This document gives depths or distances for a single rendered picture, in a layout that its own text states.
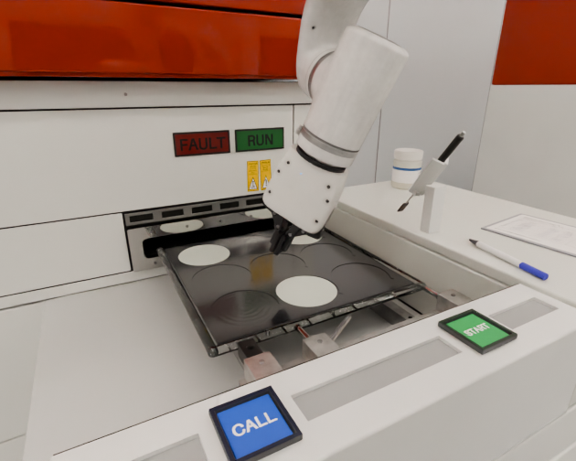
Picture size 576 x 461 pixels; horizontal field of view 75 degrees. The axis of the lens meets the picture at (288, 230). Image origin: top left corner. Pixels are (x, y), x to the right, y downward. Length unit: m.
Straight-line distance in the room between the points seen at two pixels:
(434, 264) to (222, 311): 0.36
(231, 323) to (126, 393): 0.17
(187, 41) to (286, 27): 0.20
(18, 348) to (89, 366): 0.29
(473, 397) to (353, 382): 0.11
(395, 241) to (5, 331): 0.76
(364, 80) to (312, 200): 0.17
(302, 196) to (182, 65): 0.35
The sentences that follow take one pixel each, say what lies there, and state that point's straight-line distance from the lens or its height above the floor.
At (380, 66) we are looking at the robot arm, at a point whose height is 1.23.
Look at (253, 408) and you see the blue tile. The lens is 0.34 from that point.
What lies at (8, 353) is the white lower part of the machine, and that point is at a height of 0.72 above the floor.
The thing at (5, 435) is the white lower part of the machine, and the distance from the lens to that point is 1.06.
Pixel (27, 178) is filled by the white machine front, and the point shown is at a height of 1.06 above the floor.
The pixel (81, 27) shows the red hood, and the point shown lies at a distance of 0.74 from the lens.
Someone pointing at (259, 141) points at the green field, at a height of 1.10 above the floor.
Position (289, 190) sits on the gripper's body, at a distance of 0.54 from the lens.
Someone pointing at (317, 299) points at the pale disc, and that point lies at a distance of 0.60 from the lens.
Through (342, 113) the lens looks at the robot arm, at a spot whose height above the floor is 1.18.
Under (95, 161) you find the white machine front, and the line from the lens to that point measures 0.80.
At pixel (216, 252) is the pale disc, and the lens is 0.77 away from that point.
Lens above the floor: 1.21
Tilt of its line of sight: 21 degrees down
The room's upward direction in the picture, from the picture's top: straight up
